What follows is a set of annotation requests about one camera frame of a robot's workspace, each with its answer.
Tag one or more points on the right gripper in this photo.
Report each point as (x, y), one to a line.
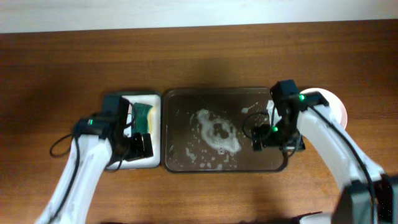
(295, 142)

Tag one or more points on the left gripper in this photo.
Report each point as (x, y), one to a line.
(138, 150)

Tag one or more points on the green yellow sponge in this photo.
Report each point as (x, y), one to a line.
(141, 114)

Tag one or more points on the pink plate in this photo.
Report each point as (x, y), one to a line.
(335, 103)

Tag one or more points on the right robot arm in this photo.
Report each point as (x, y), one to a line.
(368, 194)

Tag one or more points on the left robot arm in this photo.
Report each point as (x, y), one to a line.
(89, 153)

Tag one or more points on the small black soapy tray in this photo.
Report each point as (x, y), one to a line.
(150, 98)

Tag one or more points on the large brown tray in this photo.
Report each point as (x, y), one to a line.
(206, 130)

